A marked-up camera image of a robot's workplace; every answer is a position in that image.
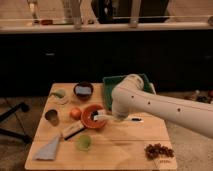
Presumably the red orange bowl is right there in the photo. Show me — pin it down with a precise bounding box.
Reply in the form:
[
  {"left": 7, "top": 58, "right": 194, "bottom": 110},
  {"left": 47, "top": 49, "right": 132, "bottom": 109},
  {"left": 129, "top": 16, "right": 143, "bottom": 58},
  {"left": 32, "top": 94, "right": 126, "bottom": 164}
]
[{"left": 81, "top": 104, "right": 107, "bottom": 129}]

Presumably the grey blue cloth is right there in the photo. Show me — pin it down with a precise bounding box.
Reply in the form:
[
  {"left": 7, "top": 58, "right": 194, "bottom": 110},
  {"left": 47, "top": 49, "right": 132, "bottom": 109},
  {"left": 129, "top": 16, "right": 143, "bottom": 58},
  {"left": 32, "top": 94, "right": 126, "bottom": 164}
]
[{"left": 32, "top": 135, "right": 60, "bottom": 160}]

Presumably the dark brown bowl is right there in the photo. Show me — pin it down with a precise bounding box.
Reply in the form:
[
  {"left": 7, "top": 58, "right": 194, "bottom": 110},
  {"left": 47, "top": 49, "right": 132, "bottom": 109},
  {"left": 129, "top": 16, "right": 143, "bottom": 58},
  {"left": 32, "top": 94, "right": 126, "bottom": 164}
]
[{"left": 73, "top": 82, "right": 93, "bottom": 101}]

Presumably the green toy vegetable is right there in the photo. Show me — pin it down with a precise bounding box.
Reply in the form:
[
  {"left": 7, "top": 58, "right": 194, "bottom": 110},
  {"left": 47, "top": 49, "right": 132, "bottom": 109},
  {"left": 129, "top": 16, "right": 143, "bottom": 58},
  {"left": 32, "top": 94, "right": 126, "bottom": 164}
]
[{"left": 49, "top": 89, "right": 68, "bottom": 105}]

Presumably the blue sponge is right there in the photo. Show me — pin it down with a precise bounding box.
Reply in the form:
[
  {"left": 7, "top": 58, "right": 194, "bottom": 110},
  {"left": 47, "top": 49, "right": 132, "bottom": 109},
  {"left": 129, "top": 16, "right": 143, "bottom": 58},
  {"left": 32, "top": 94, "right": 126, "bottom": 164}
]
[{"left": 75, "top": 86, "right": 91, "bottom": 95}]

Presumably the light green cup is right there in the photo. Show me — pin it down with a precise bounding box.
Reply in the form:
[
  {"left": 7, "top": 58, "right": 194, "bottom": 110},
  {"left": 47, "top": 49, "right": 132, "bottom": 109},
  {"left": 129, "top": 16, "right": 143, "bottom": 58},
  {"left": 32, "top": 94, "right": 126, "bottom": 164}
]
[{"left": 77, "top": 135, "right": 91, "bottom": 150}]

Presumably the bunch of red grapes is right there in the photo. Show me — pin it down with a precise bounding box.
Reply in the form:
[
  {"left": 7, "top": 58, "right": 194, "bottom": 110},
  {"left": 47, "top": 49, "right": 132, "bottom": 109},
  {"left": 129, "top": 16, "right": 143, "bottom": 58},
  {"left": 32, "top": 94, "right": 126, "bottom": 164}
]
[{"left": 145, "top": 143, "right": 174, "bottom": 159}]

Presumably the orange fruit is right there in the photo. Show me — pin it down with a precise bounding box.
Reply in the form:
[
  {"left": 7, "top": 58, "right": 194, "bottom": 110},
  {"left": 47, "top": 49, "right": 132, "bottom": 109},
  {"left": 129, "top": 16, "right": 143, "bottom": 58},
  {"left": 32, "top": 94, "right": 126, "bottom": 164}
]
[{"left": 70, "top": 107, "right": 82, "bottom": 120}]

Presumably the white black dish brush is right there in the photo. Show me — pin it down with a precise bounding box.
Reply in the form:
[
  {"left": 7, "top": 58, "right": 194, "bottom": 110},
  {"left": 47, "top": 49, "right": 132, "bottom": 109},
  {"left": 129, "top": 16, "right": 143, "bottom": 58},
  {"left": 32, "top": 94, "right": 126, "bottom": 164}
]
[{"left": 92, "top": 114, "right": 143, "bottom": 122}]

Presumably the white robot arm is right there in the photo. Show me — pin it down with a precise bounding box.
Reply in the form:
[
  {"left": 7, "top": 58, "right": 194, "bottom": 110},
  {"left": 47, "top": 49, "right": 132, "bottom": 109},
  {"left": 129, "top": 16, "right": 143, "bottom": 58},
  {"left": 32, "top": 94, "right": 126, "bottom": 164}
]
[{"left": 111, "top": 74, "right": 213, "bottom": 139}]

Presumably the grey metal cup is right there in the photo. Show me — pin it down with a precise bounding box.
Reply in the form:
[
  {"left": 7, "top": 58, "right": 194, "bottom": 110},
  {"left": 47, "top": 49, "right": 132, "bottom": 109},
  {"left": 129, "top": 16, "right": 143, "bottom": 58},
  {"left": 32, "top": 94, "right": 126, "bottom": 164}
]
[{"left": 45, "top": 109, "right": 59, "bottom": 126}]

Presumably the wooden block with black handle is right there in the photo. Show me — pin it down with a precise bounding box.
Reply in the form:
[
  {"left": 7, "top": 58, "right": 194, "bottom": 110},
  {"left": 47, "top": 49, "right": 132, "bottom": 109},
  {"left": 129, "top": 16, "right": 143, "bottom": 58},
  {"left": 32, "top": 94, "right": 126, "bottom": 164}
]
[{"left": 62, "top": 121, "right": 85, "bottom": 140}]

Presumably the green plastic tray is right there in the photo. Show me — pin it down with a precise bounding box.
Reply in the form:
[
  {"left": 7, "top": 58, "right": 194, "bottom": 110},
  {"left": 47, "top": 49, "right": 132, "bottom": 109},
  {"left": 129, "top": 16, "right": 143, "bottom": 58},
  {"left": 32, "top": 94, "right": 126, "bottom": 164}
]
[{"left": 103, "top": 74, "right": 155, "bottom": 110}]

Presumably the black chair base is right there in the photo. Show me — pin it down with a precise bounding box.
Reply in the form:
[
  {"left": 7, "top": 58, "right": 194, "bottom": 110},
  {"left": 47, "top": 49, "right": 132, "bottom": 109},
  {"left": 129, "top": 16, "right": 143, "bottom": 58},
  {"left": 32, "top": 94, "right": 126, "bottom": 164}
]
[{"left": 0, "top": 102, "right": 31, "bottom": 144}]

